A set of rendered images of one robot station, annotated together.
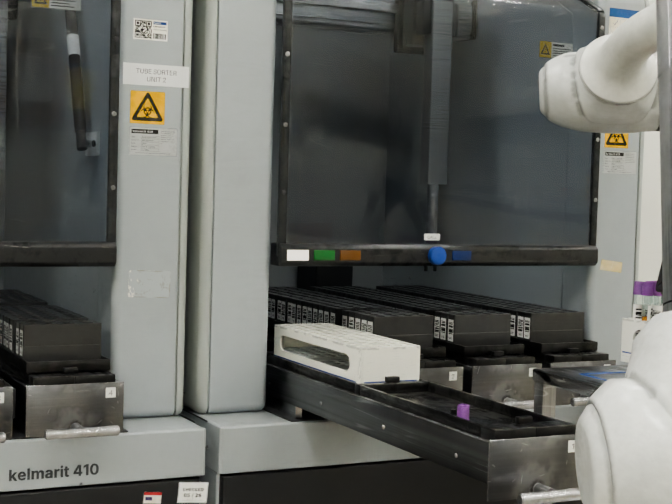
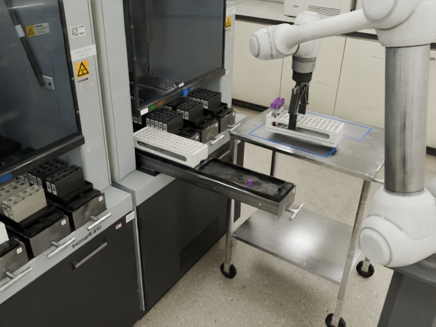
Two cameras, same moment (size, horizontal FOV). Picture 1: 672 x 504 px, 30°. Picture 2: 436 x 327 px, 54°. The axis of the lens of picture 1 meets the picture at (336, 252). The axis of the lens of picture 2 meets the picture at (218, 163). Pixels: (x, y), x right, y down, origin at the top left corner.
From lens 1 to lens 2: 0.95 m
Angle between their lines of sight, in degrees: 40
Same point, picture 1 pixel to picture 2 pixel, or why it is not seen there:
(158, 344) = (100, 165)
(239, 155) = (118, 76)
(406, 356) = (204, 151)
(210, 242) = (112, 117)
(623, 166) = (230, 34)
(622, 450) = (396, 250)
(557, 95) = (264, 51)
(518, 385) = (213, 131)
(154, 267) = (95, 135)
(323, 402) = (174, 172)
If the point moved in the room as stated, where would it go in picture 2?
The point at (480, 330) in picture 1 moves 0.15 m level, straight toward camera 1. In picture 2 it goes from (195, 112) to (209, 125)
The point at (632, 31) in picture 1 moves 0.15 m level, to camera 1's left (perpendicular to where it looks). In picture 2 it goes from (305, 34) to (267, 39)
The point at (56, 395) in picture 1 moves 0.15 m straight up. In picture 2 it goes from (83, 209) to (76, 169)
